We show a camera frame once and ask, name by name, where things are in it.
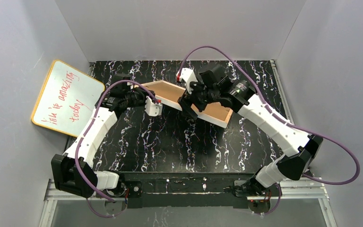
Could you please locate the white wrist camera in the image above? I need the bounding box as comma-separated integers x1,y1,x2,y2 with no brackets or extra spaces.
176,68,197,94
144,97,163,117

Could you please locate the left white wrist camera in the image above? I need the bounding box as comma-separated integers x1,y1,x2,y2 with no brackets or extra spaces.
144,97,163,117

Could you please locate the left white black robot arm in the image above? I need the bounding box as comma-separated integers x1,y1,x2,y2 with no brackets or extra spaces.
51,74,156,198

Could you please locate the brown fibreboard backing board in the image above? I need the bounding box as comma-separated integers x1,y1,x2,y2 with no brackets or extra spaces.
147,81,232,122

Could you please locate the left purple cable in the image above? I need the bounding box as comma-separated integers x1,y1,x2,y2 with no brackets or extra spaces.
74,79,162,218

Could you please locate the purple cable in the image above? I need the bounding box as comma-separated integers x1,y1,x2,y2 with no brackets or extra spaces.
74,79,162,218
175,46,361,217

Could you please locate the aluminium rail base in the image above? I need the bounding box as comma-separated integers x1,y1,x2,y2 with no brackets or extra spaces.
38,177,338,227

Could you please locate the wooden picture frame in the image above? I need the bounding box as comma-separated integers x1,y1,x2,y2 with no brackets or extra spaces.
143,80,233,128

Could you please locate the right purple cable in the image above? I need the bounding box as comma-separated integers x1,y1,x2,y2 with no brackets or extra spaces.
175,46,361,217

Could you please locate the yellow rimmed whiteboard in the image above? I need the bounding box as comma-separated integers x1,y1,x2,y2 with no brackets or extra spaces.
31,60,105,137

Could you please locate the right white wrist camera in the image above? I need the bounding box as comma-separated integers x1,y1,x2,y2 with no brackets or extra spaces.
176,68,197,94

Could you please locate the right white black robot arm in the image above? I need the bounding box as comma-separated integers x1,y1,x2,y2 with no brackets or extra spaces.
176,63,323,197

